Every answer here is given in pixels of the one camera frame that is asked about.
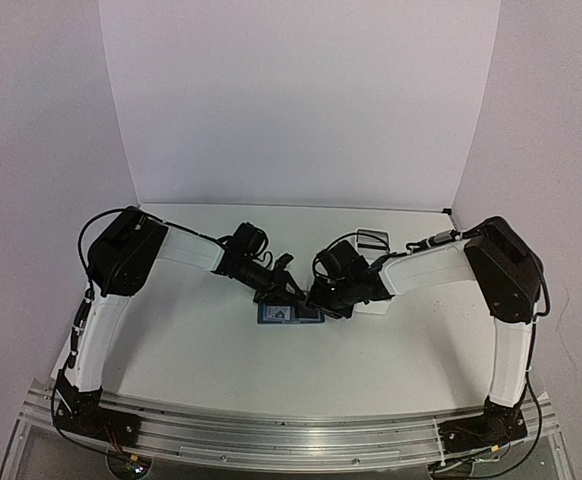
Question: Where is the blue leather card holder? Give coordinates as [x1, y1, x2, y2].
[257, 302, 325, 325]

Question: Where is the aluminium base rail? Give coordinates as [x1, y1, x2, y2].
[1, 382, 566, 478]

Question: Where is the stack of cards in tray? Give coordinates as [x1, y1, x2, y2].
[355, 229, 390, 251]

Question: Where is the white plastic tray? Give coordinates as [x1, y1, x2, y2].
[353, 228, 395, 317]

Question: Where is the black VIP credit card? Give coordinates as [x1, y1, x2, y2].
[295, 305, 323, 322]

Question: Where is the white credit card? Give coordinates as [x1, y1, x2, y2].
[258, 305, 293, 324]

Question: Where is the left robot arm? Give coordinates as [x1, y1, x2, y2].
[51, 207, 306, 454]

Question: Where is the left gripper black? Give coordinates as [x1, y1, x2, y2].
[235, 256, 305, 306]

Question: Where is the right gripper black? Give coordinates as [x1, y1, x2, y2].
[306, 276, 358, 320]

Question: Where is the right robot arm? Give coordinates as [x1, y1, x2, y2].
[308, 216, 551, 453]

